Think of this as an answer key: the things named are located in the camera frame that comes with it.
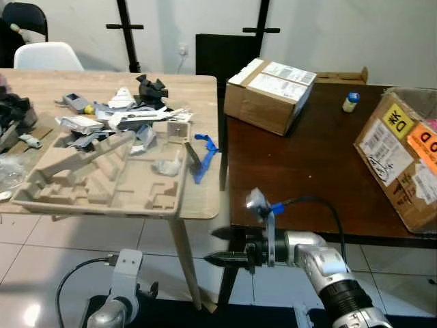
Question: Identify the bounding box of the crumpled clear plastic wrap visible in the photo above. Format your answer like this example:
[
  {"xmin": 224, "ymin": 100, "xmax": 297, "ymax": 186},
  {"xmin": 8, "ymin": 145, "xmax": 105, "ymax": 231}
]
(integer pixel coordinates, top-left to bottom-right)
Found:
[{"xmin": 153, "ymin": 152, "xmax": 185, "ymax": 177}]

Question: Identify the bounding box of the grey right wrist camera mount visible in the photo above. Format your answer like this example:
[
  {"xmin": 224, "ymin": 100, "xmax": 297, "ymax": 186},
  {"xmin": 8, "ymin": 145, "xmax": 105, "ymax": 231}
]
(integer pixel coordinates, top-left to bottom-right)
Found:
[{"xmin": 244, "ymin": 188, "xmax": 285, "ymax": 267}]

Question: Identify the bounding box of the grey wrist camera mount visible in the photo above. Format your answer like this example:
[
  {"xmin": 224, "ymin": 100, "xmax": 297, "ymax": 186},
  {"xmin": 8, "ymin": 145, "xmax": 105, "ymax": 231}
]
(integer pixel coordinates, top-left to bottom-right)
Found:
[
  {"xmin": 244, "ymin": 188, "xmax": 285, "ymax": 267},
  {"xmin": 106, "ymin": 249, "xmax": 144, "ymax": 301}
]

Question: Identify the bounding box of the white plastic chair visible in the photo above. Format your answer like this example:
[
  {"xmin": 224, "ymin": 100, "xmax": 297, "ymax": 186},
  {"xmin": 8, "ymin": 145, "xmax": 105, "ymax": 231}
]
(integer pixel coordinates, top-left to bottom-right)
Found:
[{"xmin": 14, "ymin": 42, "xmax": 85, "ymax": 72}]

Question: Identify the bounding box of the black plastic part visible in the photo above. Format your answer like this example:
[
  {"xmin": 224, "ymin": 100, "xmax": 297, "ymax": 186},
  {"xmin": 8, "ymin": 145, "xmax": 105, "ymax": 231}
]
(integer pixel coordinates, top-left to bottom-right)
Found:
[{"xmin": 135, "ymin": 73, "xmax": 169, "ymax": 107}]

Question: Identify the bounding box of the black short stick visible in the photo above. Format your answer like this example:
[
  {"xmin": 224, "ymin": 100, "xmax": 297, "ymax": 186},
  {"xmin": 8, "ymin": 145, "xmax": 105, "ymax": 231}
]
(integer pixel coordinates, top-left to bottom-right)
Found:
[{"xmin": 183, "ymin": 140, "xmax": 203, "ymax": 170}]

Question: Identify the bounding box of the black chair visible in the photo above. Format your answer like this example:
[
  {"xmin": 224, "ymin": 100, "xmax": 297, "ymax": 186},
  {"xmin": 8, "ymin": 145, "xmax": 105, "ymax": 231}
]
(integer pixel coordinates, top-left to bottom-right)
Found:
[{"xmin": 0, "ymin": 1, "xmax": 49, "ymax": 43}]

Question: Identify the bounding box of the small bottle blue cap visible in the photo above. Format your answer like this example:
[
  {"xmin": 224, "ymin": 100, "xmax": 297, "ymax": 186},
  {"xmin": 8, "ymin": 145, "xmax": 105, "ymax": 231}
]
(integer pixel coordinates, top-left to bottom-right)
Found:
[{"xmin": 343, "ymin": 92, "xmax": 361, "ymax": 113}]

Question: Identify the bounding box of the blue tape strip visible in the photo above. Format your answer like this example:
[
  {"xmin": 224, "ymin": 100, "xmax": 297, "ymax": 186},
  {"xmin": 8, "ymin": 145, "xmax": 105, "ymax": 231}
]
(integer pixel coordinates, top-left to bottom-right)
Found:
[{"xmin": 193, "ymin": 133, "xmax": 219, "ymax": 184}]

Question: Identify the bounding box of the small flat cardboard box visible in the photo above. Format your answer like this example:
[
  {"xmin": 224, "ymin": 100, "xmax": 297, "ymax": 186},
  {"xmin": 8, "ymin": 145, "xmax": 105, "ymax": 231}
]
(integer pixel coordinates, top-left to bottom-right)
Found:
[{"xmin": 316, "ymin": 66, "xmax": 369, "ymax": 86}]

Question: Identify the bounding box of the sealed cardboard box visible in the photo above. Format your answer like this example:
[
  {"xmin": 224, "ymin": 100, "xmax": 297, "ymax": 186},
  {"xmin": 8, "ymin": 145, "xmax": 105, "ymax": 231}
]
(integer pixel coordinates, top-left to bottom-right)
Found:
[{"xmin": 224, "ymin": 58, "xmax": 318, "ymax": 136}]

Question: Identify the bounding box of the small cardboard block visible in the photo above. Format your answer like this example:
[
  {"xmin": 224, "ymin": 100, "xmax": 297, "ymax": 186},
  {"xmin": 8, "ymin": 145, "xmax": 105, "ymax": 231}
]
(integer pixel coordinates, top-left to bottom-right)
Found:
[{"xmin": 167, "ymin": 115, "xmax": 194, "ymax": 143}]

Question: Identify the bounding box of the black flat panel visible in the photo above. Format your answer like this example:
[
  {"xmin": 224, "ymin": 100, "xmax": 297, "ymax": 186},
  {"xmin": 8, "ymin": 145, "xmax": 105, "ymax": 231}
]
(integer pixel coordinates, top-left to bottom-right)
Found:
[{"xmin": 196, "ymin": 33, "xmax": 264, "ymax": 88}]

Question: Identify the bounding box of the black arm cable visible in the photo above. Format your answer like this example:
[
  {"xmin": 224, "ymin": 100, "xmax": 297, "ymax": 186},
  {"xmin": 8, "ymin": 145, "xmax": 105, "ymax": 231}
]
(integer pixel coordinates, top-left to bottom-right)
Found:
[
  {"xmin": 277, "ymin": 196, "xmax": 346, "ymax": 264},
  {"xmin": 56, "ymin": 256, "xmax": 115, "ymax": 328}
]

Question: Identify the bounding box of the black stand pole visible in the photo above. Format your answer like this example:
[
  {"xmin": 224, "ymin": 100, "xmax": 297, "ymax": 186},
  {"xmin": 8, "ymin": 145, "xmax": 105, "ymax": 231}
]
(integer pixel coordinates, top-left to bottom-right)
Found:
[
  {"xmin": 242, "ymin": 0, "xmax": 281, "ymax": 36},
  {"xmin": 106, "ymin": 0, "xmax": 145, "ymax": 73}
]

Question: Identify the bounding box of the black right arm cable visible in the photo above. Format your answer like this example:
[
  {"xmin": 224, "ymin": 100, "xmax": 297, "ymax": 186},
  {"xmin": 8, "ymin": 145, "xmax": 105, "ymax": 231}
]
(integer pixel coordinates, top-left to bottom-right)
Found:
[{"xmin": 277, "ymin": 196, "xmax": 346, "ymax": 264}]

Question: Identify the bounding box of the open labelled cardboard box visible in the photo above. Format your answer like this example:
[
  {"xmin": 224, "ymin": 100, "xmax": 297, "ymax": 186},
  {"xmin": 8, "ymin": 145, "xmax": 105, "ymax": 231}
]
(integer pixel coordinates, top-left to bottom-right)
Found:
[{"xmin": 354, "ymin": 87, "xmax": 437, "ymax": 234}]

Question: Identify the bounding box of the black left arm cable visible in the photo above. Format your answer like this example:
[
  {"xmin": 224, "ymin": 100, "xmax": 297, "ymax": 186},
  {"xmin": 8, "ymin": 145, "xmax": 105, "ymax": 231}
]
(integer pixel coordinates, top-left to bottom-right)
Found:
[{"xmin": 56, "ymin": 256, "xmax": 115, "ymax": 328}]

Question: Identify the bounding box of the white ridged plastic piece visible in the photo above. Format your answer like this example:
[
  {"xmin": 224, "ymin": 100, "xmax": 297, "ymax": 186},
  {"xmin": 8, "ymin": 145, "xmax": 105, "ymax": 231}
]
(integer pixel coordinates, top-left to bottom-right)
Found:
[{"xmin": 107, "ymin": 87, "xmax": 137, "ymax": 110}]

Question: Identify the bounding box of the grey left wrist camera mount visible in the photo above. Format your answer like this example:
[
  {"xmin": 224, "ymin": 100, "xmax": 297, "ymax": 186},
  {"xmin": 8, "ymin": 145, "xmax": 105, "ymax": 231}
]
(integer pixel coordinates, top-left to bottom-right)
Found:
[{"xmin": 106, "ymin": 249, "xmax": 144, "ymax": 301}]

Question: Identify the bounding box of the moulded pulp packaging tray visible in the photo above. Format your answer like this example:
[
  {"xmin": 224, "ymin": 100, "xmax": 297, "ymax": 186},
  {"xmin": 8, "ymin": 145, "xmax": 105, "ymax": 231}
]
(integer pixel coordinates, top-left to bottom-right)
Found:
[{"xmin": 12, "ymin": 130, "xmax": 189, "ymax": 217}]

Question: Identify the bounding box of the small grey clip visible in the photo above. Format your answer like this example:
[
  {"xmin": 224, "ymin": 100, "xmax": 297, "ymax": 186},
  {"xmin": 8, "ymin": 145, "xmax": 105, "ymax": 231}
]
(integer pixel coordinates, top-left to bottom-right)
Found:
[{"xmin": 19, "ymin": 133, "xmax": 43, "ymax": 150}]

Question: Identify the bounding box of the black parts heap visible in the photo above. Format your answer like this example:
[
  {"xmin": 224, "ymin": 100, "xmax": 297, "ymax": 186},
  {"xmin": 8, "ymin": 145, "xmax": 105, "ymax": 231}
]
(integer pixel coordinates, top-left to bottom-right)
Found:
[{"xmin": 0, "ymin": 89, "xmax": 39, "ymax": 152}]

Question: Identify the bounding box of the light wooden table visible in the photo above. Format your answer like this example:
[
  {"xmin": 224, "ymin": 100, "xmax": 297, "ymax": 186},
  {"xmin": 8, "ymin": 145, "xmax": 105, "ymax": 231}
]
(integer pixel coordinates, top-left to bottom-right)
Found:
[{"xmin": 0, "ymin": 68, "xmax": 221, "ymax": 312}]

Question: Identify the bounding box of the grey device yellow button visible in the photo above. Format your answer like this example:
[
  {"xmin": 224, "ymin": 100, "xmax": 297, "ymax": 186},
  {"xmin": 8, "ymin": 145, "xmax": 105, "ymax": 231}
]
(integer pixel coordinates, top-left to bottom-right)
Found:
[{"xmin": 63, "ymin": 92, "xmax": 94, "ymax": 114}]

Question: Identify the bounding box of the clear plastic bag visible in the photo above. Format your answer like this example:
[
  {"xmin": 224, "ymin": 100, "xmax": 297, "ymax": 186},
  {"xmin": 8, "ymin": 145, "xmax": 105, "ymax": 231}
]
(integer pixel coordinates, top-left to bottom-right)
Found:
[{"xmin": 0, "ymin": 154, "xmax": 33, "ymax": 192}]

